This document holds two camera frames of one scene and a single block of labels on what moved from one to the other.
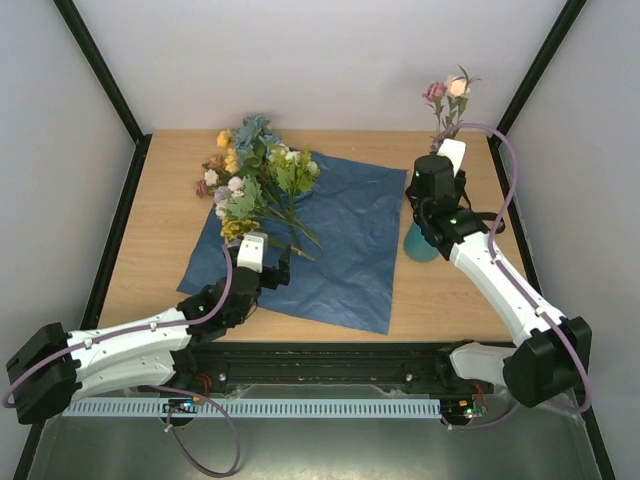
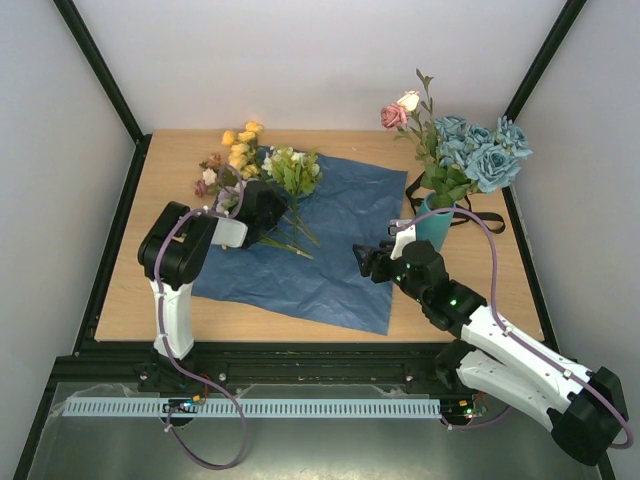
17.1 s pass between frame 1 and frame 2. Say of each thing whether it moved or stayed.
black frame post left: stayed
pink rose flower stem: moved
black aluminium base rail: stayed
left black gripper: moved
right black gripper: moved
